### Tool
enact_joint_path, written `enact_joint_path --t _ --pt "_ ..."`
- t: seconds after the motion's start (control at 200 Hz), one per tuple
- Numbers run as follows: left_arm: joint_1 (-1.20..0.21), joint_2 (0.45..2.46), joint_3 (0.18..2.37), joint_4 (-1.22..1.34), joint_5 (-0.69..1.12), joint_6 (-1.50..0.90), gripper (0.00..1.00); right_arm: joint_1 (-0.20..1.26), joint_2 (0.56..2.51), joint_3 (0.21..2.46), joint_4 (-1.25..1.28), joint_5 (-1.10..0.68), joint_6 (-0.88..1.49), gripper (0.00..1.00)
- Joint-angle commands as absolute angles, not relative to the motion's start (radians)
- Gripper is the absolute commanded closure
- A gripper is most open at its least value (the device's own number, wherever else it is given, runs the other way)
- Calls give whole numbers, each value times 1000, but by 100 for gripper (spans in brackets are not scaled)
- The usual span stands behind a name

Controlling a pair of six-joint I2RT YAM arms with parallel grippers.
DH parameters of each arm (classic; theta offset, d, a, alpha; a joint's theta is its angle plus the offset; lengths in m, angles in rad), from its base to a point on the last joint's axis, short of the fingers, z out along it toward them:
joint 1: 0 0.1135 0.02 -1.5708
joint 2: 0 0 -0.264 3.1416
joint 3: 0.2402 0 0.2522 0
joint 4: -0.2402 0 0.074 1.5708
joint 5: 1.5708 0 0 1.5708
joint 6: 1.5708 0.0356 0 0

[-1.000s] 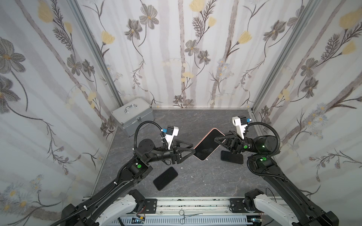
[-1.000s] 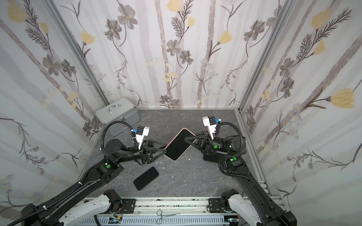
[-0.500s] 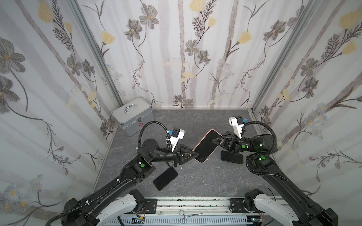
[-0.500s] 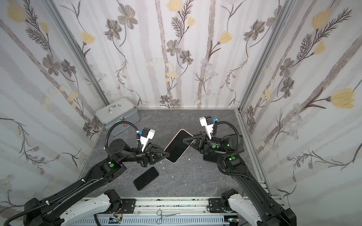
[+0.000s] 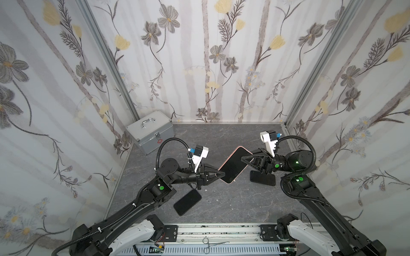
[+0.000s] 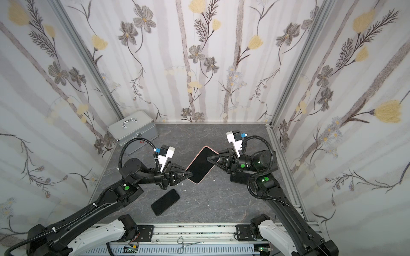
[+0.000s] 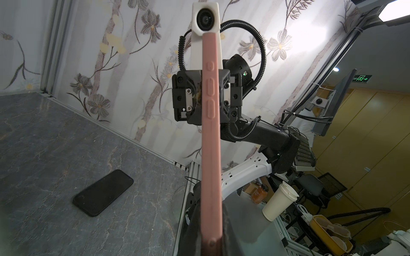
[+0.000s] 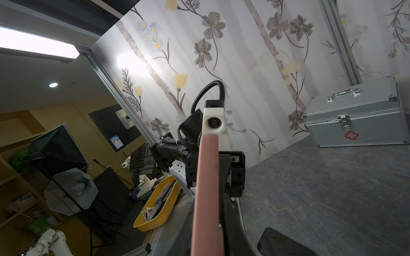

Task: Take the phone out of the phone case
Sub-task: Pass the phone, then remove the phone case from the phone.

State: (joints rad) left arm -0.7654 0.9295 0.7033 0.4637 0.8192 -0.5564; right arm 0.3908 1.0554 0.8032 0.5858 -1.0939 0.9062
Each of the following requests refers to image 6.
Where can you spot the pink phone case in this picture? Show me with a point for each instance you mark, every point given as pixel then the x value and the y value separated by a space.
pixel 192 177

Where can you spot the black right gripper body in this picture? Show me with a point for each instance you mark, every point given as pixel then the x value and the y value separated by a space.
pixel 229 160

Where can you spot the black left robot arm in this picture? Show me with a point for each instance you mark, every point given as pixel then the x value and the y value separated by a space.
pixel 58 239

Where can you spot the white perforated cable tray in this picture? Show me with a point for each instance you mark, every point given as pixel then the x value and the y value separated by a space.
pixel 192 250

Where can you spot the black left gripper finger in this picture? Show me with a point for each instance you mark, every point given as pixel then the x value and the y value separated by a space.
pixel 176 179
pixel 180 172

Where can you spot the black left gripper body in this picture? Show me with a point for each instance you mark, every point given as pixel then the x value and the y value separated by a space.
pixel 167 177

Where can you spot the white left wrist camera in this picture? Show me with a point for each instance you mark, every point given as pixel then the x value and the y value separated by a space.
pixel 165 153

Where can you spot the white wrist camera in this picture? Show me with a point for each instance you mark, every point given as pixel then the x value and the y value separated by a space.
pixel 236 138
pixel 165 153

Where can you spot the silver aluminium case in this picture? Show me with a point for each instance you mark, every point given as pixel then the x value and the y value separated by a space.
pixel 136 125

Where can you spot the metal forceps scissors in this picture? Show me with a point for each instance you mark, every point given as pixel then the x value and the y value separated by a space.
pixel 183 245

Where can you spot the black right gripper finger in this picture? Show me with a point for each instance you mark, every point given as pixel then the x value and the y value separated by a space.
pixel 223 155
pixel 224 165

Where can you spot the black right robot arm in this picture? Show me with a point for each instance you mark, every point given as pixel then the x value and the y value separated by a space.
pixel 297 237

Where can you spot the black phone near right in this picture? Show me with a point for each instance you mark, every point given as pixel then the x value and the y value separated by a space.
pixel 240 178

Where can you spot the aluminium corner frame post left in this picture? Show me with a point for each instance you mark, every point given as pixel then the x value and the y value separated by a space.
pixel 82 50

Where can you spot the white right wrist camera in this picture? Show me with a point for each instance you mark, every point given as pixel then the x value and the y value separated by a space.
pixel 236 138

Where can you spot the black phone near left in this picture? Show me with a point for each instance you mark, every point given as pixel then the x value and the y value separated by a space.
pixel 165 202

